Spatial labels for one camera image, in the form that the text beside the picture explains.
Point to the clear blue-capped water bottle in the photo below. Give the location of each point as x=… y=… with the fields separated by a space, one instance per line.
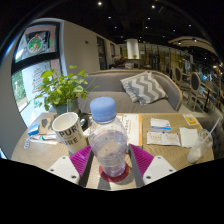
x=108 y=146

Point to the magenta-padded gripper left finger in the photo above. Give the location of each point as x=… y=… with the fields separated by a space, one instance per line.
x=76 y=160

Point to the white printed mug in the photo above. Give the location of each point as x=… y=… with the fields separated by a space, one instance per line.
x=68 y=131

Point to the white orange carton box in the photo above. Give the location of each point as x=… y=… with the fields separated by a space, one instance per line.
x=133 y=128

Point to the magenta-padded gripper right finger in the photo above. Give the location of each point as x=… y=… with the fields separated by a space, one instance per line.
x=146 y=161

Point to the green potted plant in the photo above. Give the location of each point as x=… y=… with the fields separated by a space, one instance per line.
x=63 y=88

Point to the group of dining chairs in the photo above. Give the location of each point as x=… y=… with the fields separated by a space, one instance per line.
x=195 y=85

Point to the small white blue box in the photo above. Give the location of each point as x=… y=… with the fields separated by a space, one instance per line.
x=160 y=125

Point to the brown card with leaf shapes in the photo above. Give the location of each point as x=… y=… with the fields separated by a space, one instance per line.
x=46 y=124

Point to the dark tufted armchair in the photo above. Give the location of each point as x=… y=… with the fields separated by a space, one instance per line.
x=215 y=133

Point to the silver blister pack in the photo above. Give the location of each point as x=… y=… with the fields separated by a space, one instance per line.
x=27 y=143

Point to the yellow table sticker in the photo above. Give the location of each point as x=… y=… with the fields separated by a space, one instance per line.
x=190 y=119

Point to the white paper napkin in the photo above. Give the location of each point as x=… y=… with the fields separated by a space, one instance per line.
x=189 y=136

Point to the grey curved sofa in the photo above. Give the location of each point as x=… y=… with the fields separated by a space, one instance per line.
x=110 y=83

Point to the white printed paper slips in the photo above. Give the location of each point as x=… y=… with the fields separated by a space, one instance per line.
x=163 y=138

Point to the grey zigzag cushion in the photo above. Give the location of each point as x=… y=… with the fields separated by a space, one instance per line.
x=145 y=87

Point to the flat round red coaster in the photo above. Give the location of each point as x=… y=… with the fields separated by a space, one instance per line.
x=113 y=179

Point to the group of ceiling lights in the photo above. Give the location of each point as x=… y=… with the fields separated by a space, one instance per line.
x=99 y=3

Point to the person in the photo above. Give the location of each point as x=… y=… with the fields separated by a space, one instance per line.
x=119 y=61

